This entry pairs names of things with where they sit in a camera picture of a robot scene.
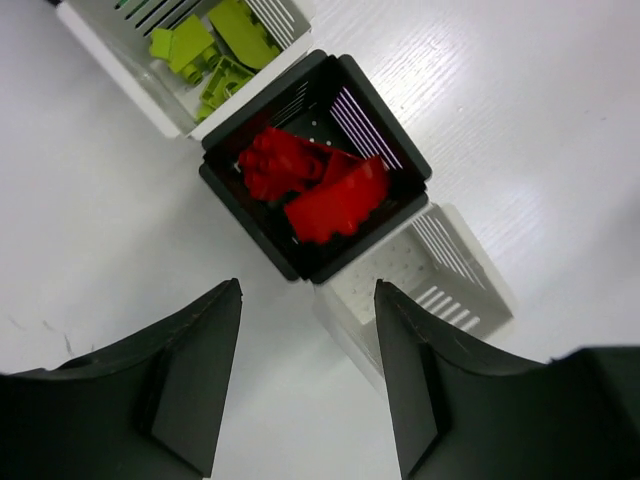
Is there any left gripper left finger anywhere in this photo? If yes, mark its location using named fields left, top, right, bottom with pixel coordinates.
left=49, top=278, right=245, bottom=479

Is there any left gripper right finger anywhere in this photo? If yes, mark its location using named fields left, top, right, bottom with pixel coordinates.
left=373, top=279, right=551, bottom=479

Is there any long red lego brick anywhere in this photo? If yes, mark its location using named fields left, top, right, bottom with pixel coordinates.
left=284, top=152, right=390, bottom=244

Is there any red white flower lego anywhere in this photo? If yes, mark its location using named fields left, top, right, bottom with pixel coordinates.
left=238, top=127, right=329, bottom=202

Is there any lime green printed lego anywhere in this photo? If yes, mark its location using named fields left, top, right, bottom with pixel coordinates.
left=196, top=55, right=254, bottom=123

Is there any near white slatted container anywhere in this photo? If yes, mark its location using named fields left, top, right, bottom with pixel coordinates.
left=314, top=203, right=515, bottom=395

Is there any white slatted container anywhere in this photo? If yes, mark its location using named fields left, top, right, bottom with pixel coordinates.
left=314, top=203, right=515, bottom=395
left=56, top=0, right=316, bottom=140

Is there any near black slatted container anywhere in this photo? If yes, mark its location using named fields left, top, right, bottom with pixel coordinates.
left=200, top=50, right=432, bottom=285

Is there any far white slatted container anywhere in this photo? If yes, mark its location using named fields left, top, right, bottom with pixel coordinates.
left=56, top=0, right=316, bottom=140

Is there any lime lego in container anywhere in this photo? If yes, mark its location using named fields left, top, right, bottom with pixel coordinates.
left=149, top=15, right=221, bottom=85

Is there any lime wedge lego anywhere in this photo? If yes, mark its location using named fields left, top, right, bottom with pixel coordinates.
left=207, top=0, right=280, bottom=70

